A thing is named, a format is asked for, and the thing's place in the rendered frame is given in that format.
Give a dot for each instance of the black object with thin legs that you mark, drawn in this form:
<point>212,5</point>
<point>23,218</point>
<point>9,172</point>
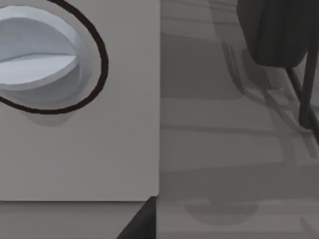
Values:
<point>276,30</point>

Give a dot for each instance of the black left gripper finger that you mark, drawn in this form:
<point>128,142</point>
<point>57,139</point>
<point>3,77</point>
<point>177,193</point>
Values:
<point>147,221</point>

